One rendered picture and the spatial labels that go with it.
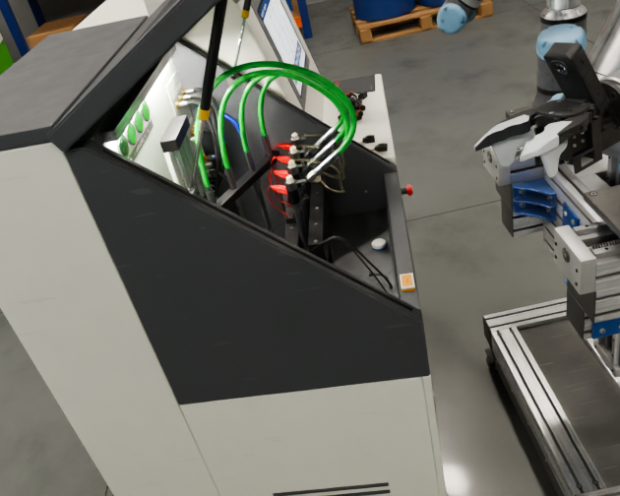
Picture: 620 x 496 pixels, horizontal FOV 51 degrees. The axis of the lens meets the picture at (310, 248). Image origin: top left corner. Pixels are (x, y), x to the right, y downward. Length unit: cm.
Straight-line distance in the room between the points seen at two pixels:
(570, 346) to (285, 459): 112
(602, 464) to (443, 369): 76
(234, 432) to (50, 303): 53
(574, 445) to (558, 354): 37
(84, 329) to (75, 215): 29
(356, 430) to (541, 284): 155
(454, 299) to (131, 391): 169
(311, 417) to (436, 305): 141
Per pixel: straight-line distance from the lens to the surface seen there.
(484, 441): 236
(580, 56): 92
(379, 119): 217
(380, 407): 154
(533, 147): 85
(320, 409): 154
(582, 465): 204
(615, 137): 101
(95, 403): 163
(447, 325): 277
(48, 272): 139
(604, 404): 221
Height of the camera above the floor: 185
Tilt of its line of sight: 33 degrees down
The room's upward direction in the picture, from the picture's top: 14 degrees counter-clockwise
